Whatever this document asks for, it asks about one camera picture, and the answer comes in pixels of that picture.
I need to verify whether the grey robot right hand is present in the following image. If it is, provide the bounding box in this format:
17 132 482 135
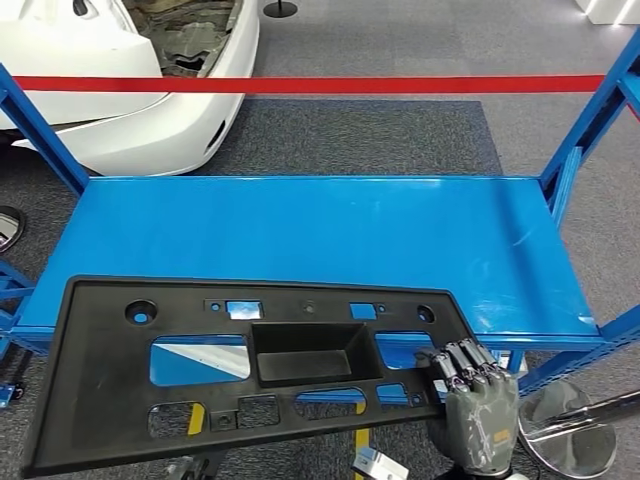
414 337 521 478

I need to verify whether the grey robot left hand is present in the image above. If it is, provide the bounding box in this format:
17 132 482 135
167 453 226 480

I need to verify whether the black plastic licence plate bracket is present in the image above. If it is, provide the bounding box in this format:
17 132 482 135
20 276 476 478

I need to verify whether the long blue metal shelf rack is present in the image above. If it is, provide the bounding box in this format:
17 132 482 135
0 26 640 399

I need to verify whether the white car body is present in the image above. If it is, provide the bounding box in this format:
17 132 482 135
0 0 261 177

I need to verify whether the chrome round stanchion base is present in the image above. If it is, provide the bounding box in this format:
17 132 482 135
0 205 26 254

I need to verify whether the red barrier belt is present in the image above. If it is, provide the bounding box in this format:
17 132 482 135
14 74 640 124

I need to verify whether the black round stanchion base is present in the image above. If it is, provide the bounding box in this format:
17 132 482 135
263 0 299 19

